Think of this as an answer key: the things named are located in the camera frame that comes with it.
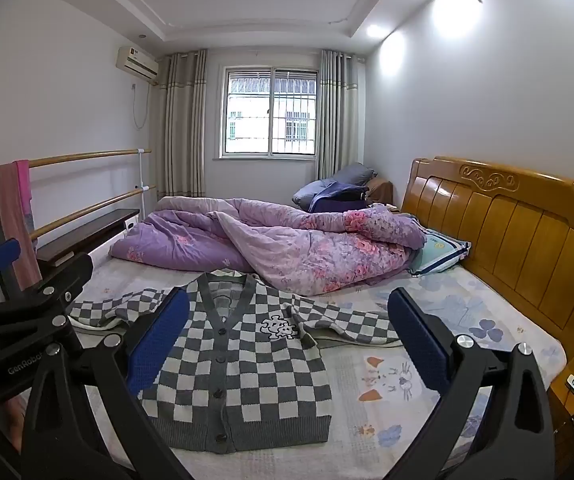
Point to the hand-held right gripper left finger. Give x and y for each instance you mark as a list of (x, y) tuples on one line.
[(159, 340)]

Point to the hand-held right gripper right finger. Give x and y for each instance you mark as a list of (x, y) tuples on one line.
[(417, 345)]

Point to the grey white checkered cardigan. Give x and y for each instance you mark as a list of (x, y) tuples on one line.
[(247, 360)]

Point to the pink towel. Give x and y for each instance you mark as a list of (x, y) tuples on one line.
[(19, 210)]

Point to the printed bed sheet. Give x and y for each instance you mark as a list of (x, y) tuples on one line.
[(467, 320)]

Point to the light blue striped cloth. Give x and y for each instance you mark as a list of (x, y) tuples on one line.
[(439, 252)]

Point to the purple floral quilt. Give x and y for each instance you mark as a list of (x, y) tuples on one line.
[(277, 245)]

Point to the brown chair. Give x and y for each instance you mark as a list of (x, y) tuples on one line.
[(382, 190)]

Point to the grey blue pillow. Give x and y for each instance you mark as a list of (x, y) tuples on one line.
[(354, 175)]

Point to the grey striped curtain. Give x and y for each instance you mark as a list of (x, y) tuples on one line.
[(182, 125), (339, 115)]

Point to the white air conditioner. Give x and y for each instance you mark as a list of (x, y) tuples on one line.
[(137, 63)]

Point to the window with bars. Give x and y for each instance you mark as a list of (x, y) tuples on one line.
[(269, 110)]

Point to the wooden barre rail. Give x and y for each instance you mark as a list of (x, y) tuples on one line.
[(97, 207), (92, 155)]

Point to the white barre post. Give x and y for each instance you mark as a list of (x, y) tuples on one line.
[(141, 185)]

